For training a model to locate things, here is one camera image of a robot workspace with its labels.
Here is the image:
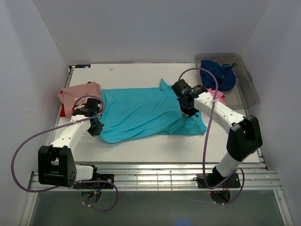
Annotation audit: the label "teal t-shirt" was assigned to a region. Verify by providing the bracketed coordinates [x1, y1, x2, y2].
[99, 79, 207, 144]

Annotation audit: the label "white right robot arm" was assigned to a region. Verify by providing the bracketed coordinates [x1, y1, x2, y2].
[172, 79, 263, 187]

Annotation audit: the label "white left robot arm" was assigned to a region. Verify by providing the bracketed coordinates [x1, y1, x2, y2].
[38, 96, 105, 187]

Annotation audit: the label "folded pink printed t-shirt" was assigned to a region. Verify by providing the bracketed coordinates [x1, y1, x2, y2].
[57, 81, 102, 117]

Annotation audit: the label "folded red t-shirt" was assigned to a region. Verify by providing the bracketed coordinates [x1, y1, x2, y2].
[59, 81, 94, 117]

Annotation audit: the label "pink crumpled t-shirt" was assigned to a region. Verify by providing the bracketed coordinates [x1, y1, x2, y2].
[208, 88, 226, 105]

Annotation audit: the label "blue white label sticker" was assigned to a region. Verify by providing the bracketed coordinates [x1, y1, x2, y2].
[74, 64, 91, 68]

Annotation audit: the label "navy blue crumpled t-shirt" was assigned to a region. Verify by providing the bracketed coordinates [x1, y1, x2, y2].
[200, 60, 236, 92]

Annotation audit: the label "clear plastic bin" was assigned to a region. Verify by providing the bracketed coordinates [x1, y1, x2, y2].
[194, 53, 259, 113]

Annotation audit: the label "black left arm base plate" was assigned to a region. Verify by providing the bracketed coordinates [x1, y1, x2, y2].
[72, 173, 115, 189]

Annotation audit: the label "aluminium frame rail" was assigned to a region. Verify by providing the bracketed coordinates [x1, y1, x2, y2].
[27, 162, 283, 192]

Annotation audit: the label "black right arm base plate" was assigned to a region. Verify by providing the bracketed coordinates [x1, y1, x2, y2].
[192, 173, 241, 189]

